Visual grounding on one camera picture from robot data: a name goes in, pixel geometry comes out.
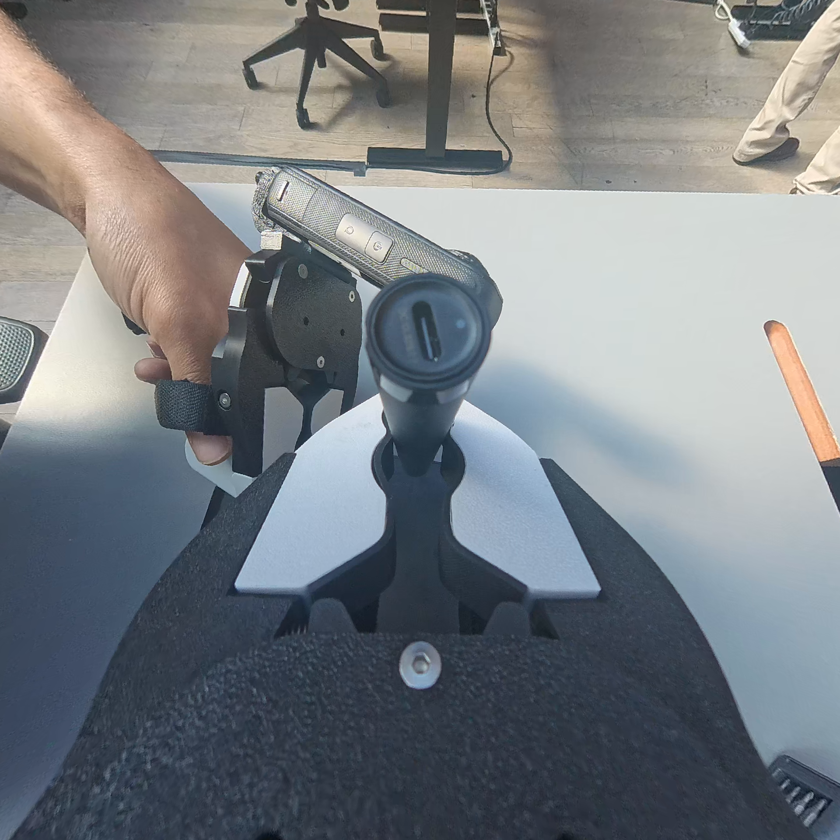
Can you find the black electric screwdriver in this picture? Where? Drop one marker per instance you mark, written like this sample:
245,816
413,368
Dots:
420,341

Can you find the grey screwdriver bit case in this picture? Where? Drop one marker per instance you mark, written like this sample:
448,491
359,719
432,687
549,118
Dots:
800,791

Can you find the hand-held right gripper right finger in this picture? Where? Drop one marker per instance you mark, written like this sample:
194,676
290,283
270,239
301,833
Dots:
525,525

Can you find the black office chair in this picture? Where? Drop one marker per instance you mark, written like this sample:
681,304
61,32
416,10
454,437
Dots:
310,39

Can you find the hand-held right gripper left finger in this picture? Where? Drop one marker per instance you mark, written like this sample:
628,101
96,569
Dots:
308,518

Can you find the person's left hand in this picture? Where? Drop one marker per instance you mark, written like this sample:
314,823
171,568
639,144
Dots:
164,262

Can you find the white desk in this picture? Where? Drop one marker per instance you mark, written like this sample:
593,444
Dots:
656,328

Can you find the black wood-edged desk panel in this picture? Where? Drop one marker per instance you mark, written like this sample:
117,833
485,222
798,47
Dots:
797,387

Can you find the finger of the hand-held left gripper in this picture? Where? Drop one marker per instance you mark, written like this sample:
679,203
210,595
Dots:
342,394
306,410

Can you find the black desk leg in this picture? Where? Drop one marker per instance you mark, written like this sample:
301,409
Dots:
439,65

